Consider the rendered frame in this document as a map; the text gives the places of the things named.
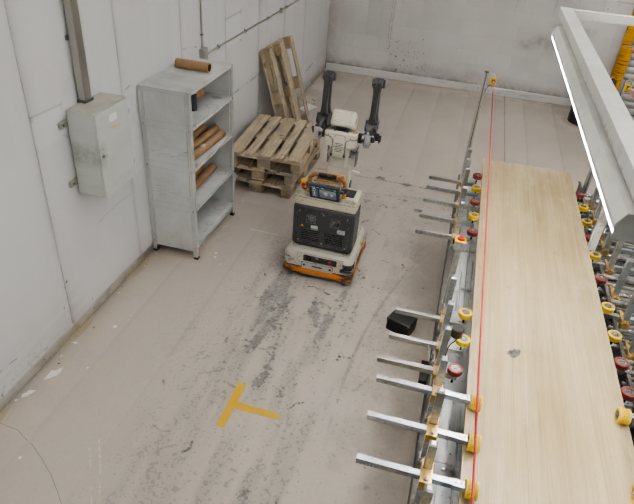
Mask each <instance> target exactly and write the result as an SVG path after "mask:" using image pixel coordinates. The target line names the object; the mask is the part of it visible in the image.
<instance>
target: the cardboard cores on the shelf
mask: <svg viewBox="0 0 634 504"><path fill-rule="evenodd" d="M196 93H197V99H198V98H200V97H201V96H203V95H204V90H203V89H202V88H201V89H200V90H198V91H197V92H196ZM225 135H226V133H225V131H224V130H222V129H220V130H219V126H218V125H216V124H214V125H212V126H211V127H209V128H207V126H206V125H205V124H202V125H200V126H199V127H198V128H197V129H195V130H194V131H193V143H194V161H196V160H197V159H198V158H199V157H201V156H202V155H203V154H204V153H205V152H207V151H208V150H209V149H210V148H211V147H213V146H214V145H215V144H216V143H217V142H219V141H220V140H221V139H222V138H223V137H225ZM216 168H217V166H216V164H215V163H210V164H209V165H208V166H207V167H206V168H205V166H204V164H203V165H202V166H201V167H200V168H199V169H198V170H197V171H196V172H195V183H196V190H197V189H198V188H199V187H200V186H201V185H202V184H203V182H204V181H205V180H206V179H207V178H208V177H209V176H210V175H211V174H212V173H213V172H214V171H215V170H216Z"/></svg>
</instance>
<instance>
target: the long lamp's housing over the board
mask: <svg viewBox="0 0 634 504"><path fill-rule="evenodd" d="M552 38H553V40H554V43H555V46H556V49H557V53H558V56H559V59H560V62H561V65H562V69H563V72H564V75H565V78H566V81H567V85H568V88H569V91H570V94H571V97H572V101H573V104H574V107H575V110H576V113H577V116H578V120H579V123H580V126H581V129H582V132H583V136H584V139H585V142H586V145H587V148H588V152H589V155H590V158H591V161H592V164H593V168H594V171H595V174H596V177H597V180H598V183H599V187H600V190H601V193H602V196H603V199H604V203H605V206H606V209H607V212H608V215H609V219H610V222H611V225H612V228H613V232H612V234H611V236H610V239H614V240H620V241H625V242H630V243H634V201H633V198H632V196H631V193H630V191H629V188H628V186H627V183H626V181H625V179H624V176H623V174H622V171H621V170H620V166H619V164H618V161H617V159H616V156H615V154H614V151H613V149H612V146H611V144H610V142H609V139H608V137H607V134H606V132H605V129H604V127H603V124H602V122H601V119H600V117H599V114H598V112H597V110H596V107H595V105H594V102H593V100H592V97H591V95H590V92H589V90H588V87H587V85H586V84H585V83H586V82H585V80H584V78H583V75H582V73H581V70H580V68H579V65H578V63H577V60H576V58H575V55H574V53H573V50H572V48H571V46H570V43H569V41H568V38H567V36H566V33H565V31H564V28H563V26H557V27H556V28H555V29H554V30H553V32H552V36H551V39H552Z"/></svg>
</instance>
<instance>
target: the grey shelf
mask: <svg viewBox="0 0 634 504"><path fill-rule="evenodd" d="M185 59H188V60H195V61H201V62H208V63H211V71H210V73H208V72H201V71H195V70H189V69H182V68H176V67H175V64H174V65H172V66H170V67H169V68H167V69H165V70H163V71H161V72H160V73H158V74H156V75H154V76H152V77H151V78H149V79H147V80H145V81H143V82H142V83H140V84H138V85H137V89H138V98H139V108H140V118H141V128H142V137H143V147H144V157H145V167H146V176H147V186H148V196H149V206H150V215H151V225H152V235H153V245H154V248H153V250H155V251H158V250H159V247H157V244H161V245H165V246H170V247H174V248H179V249H184V250H188V251H193V249H194V259H196V260H198V259H199V258H200V256H199V247H200V245H201V244H202V243H203V241H204V240H205V238H206V237H207V236H208V235H209V234H210V233H211V232H212V231H213V230H214V229H215V228H216V226H217V225H218V224H219V223H220V222H221V220H222V219H223V218H224V217H225V216H226V214H227V213H228V212H229V211H230V210H231V213H230V215H232V216H234V215H235V212H234V116H233V64H232V63H225V62H219V61H212V60H206V59H199V58H193V57H186V58H185ZM231 86H232V87H231ZM229 87H230V95H229ZM201 88H202V89H203V90H204V95H203V96H201V97H200V98H198V99H197V111H194V112H193V111H192V104H191V95H193V94H194V93H195V92H197V91H198V90H200V89H201ZM231 95H232V96H231ZM184 96H185V99H184ZM231 101H232V102H231ZM229 102H230V120H229ZM231 103H232V104H231ZM187 104H188V105H187ZM231 105H232V106H231ZM190 106H191V107H190ZM202 124H205V125H206V126H207V128H209V127H211V126H212V125H214V124H216V125H218V126H219V130H220V129H222V130H224V131H225V133H226V135H225V137H223V138H222V139H221V140H220V141H219V142H217V143H216V144H215V145H214V146H213V147H211V148H210V149H209V150H208V151H207V152H205V153H204V154H203V155H202V156H201V157H199V158H198V159H197V160H196V161H194V143H193V131H194V130H195V129H197V128H198V127H199V126H200V125H202ZM186 132H187V134H186ZM189 138H190V139H189ZM189 140H190V141H189ZM187 144H188V151H187ZM189 145H190V146H189ZM189 147H190V148H189ZM210 163H215V164H216V166H217V168H216V170H215V171H214V172H213V173H212V174H211V175H210V176H209V177H208V178H207V179H206V180H205V181H204V182H203V184H202V185H201V186H200V187H199V188H198V189H197V190H196V183H195V172H196V171H197V170H198V169H199V168H200V167H201V166H202V165H203V164H204V166H205V168H206V167H207V166H208V165H209V164H210ZM230 164H231V169H230ZM230 175H231V194H230ZM191 176H192V177H191ZM232 177H233V178H232ZM191 178H192V179H191ZM189 179H190V186H189ZM232 179H233V180H232ZM232 184H233V185H232ZM232 186H233V187H232ZM232 193H233V194H232ZM152 195H153V198H152ZM232 198H233V199H232ZM232 200H233V201H232ZM232 210H233V211H232Z"/></svg>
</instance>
